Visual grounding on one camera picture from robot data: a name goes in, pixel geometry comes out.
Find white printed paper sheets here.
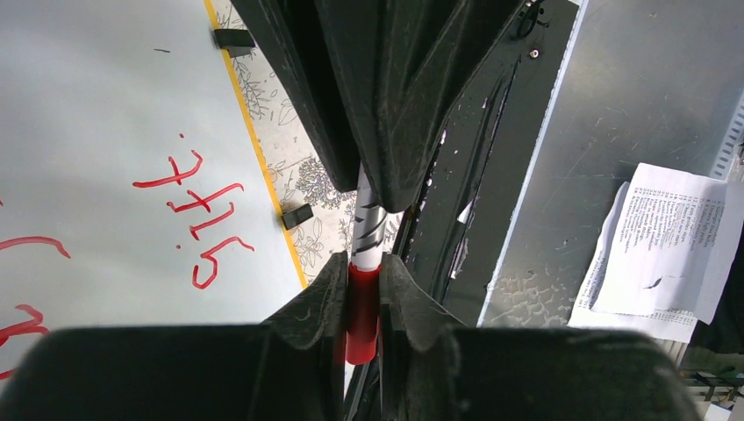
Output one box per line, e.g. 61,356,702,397
568,163,743,343

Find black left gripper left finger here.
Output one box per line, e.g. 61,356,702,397
1,252,348,420

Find red marker cap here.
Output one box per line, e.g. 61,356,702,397
346,264,381,365

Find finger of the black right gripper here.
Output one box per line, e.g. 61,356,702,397
231,0,361,192
316,1,522,213

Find white red whiteboard marker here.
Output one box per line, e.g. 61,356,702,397
350,166,388,272

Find grey slotted cable duct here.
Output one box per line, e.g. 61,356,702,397
709,94,743,181

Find yellow framed whiteboard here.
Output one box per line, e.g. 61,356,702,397
1,1,304,386

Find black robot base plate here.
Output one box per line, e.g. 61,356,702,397
394,1,580,327

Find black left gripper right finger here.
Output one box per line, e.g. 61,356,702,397
379,255,699,420

